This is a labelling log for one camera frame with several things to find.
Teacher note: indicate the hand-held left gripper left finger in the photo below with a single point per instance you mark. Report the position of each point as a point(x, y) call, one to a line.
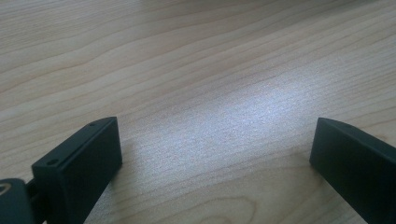
point(81, 168)

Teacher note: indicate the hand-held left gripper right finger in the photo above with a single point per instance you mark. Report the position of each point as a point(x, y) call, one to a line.
point(351, 168)

